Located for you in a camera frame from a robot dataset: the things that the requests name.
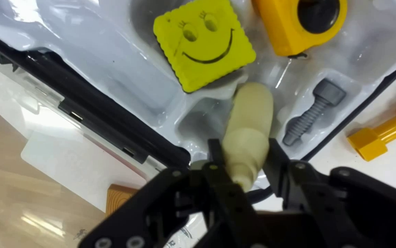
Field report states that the yellow smiley square block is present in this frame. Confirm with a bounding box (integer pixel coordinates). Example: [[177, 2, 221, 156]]
[[152, 0, 259, 95]]

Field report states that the yellow toy bolt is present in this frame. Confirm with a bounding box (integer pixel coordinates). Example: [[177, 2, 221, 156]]
[[347, 94, 396, 163]]

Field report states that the yellow block with black hole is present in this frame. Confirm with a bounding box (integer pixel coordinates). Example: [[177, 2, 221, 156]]
[[252, 0, 350, 58]]

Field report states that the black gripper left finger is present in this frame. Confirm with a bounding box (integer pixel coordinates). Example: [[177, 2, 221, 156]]
[[78, 138, 272, 248]]

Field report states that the grey toy tool case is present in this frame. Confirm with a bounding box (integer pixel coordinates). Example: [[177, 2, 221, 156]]
[[0, 0, 396, 170]]

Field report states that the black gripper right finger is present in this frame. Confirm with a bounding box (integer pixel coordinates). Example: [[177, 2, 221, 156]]
[[265, 139, 396, 248]]

